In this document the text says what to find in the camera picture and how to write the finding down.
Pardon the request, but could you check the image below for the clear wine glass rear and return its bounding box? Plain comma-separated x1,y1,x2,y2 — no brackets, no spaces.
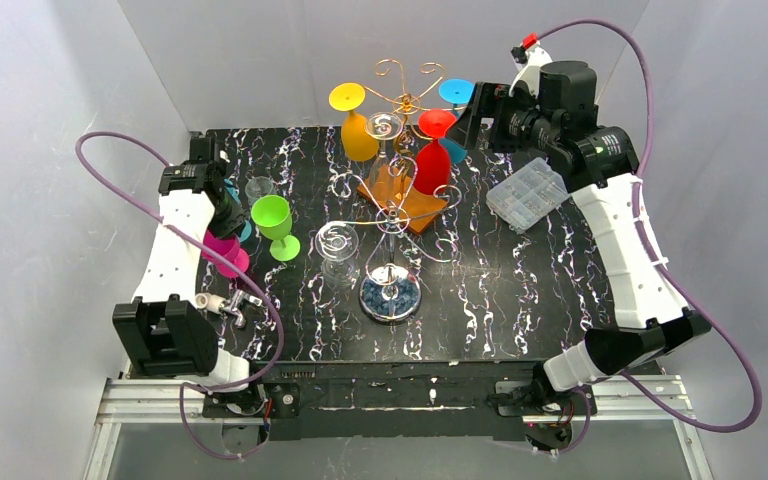
365,112,403,203

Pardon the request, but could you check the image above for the red wine glass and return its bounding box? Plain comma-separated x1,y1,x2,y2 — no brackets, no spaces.
413,109,456,195

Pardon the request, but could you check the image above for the clear plastic screw box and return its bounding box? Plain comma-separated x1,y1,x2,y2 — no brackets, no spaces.
486,158,569,234

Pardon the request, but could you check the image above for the silver wire glass rack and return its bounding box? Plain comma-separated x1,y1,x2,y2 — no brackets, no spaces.
324,185,463,326

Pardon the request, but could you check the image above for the yellow orange wine glass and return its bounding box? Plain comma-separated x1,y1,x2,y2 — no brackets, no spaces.
328,82,378,162

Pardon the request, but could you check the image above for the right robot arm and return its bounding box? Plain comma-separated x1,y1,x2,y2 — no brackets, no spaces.
446,60,711,396

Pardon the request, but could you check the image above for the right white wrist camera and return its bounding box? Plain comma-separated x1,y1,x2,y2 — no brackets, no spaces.
508,32,552,97

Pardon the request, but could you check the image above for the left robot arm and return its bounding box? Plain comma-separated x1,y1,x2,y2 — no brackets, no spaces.
112,137,250,391

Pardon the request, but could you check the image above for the clear patterned wine glass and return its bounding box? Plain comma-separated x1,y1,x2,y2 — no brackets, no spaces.
244,176,276,206

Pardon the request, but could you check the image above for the green wine glass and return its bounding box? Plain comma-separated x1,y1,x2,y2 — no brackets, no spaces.
251,195,301,262

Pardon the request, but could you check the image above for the pink wine glass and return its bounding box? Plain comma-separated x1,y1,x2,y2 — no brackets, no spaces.
201,230,250,279

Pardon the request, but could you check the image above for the clear wine glass front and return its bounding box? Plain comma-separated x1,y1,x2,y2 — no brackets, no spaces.
314,221,359,289

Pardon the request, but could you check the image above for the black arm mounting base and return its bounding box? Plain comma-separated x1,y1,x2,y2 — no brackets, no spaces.
201,360,597,451

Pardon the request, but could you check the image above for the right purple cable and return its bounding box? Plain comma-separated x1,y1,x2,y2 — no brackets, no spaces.
536,18,764,455

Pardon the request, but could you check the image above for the orange wooden rack base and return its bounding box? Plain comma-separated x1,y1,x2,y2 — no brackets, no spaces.
356,163,448,235

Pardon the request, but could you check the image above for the chrome faucet tap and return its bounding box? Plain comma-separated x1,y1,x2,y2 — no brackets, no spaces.
194,289,264,329

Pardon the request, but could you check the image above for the gold wire glass rack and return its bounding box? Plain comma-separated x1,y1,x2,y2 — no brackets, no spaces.
363,58,447,140

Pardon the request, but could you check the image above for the teal blue wine glass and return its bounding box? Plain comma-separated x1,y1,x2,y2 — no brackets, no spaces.
224,178,253,243

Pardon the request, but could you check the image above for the blue wine glass rear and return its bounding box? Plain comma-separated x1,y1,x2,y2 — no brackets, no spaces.
438,78,474,166

